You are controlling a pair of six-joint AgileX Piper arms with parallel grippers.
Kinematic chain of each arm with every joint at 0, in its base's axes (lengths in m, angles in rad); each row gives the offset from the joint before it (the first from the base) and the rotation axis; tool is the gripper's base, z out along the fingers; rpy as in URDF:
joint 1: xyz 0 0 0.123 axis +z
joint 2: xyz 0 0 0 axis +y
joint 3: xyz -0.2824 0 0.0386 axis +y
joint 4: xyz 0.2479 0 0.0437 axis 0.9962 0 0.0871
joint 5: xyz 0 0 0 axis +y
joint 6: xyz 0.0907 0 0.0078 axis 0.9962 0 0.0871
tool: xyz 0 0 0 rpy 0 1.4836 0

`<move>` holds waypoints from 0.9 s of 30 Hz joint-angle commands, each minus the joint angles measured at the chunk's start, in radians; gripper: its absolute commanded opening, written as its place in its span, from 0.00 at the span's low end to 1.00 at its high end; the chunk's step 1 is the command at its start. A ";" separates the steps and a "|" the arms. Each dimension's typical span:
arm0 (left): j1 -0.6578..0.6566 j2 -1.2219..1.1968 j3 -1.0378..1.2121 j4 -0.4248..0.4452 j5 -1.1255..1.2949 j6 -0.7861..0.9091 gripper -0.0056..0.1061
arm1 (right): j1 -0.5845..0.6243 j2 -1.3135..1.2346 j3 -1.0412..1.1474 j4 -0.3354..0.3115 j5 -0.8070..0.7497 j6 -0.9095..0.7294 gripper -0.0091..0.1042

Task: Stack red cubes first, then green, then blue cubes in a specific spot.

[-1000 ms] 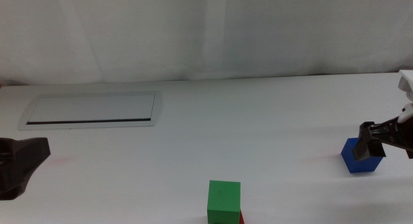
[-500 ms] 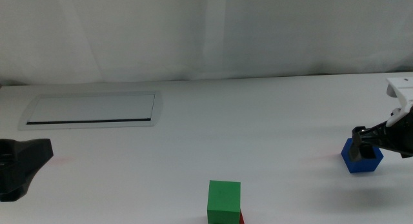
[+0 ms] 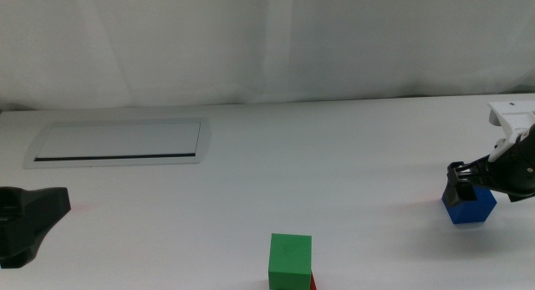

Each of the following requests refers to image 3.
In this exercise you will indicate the white curtain backdrop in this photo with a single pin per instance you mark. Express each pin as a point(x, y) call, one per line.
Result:
point(251, 43)

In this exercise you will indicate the red cube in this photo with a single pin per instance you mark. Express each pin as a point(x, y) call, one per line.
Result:
point(313, 283)

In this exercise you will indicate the green cube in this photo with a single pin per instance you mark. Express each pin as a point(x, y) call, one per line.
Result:
point(289, 260)

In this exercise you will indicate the blue cube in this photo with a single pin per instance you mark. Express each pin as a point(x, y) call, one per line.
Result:
point(480, 208)

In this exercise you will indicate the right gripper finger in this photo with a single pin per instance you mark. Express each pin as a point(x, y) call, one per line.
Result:
point(457, 194)

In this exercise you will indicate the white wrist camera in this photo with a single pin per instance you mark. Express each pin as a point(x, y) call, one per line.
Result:
point(512, 116)

